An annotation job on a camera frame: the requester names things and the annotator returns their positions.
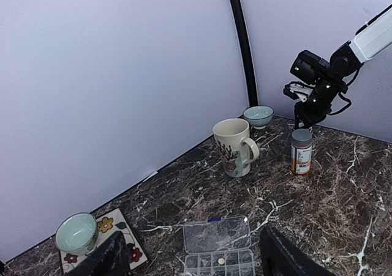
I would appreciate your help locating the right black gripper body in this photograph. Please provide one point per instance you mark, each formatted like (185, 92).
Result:
(305, 118)

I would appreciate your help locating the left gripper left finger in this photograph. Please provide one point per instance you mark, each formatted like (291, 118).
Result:
(110, 258)

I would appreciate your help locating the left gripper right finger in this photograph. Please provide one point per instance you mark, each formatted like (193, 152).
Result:
(278, 254)

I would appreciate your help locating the orange pill bottle grey cap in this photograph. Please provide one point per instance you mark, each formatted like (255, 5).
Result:
(301, 150)

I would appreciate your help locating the green ceramic bowl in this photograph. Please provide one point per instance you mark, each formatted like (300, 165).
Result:
(258, 116)
(77, 234)

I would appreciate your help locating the clear plastic pill organizer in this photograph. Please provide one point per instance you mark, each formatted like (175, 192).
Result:
(207, 241)

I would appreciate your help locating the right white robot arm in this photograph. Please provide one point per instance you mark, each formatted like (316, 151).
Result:
(322, 84)

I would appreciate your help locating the floral square plate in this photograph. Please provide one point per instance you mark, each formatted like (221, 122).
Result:
(107, 224)

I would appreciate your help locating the small yellow pill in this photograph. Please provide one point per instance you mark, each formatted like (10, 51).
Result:
(220, 261)

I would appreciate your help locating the beige ceramic mug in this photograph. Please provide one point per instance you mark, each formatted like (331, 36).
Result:
(237, 150)

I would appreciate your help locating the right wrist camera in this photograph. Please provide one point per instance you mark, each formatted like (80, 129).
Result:
(298, 90)

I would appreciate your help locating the right black frame post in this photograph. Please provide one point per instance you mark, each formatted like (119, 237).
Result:
(245, 50)

